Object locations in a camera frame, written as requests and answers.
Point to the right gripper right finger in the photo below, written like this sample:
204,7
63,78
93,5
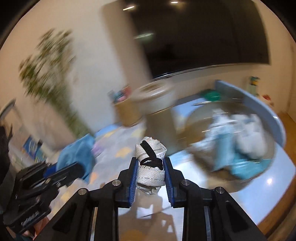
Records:
209,214

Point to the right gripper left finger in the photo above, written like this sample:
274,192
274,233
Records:
93,214

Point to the blue fabric pouch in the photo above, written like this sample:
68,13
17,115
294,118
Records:
79,151

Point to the white plush toy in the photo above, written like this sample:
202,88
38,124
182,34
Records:
249,135

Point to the white lace ribbon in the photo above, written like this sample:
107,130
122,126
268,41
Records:
150,154

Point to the teal drawstring pouch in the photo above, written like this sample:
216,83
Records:
239,165

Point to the purple wet wipes pack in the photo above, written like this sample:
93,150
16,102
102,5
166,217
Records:
97,148

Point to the person's left hand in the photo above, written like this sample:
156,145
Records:
37,228

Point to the stack of books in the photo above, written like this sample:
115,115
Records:
26,152

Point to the glass vase with stems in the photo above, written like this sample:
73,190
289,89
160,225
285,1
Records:
45,76

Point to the patterned table cloth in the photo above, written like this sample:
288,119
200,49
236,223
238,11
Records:
118,143

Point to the cardboard pen holder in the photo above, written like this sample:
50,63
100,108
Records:
126,111

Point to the steel pot with glass lid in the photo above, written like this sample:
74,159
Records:
210,95

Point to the green water bottle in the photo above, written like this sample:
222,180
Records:
252,85

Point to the beige thermos bottle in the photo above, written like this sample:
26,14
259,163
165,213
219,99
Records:
155,102

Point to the round wire basket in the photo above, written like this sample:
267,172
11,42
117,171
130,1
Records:
203,126

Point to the dark wall television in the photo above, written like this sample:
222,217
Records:
180,36

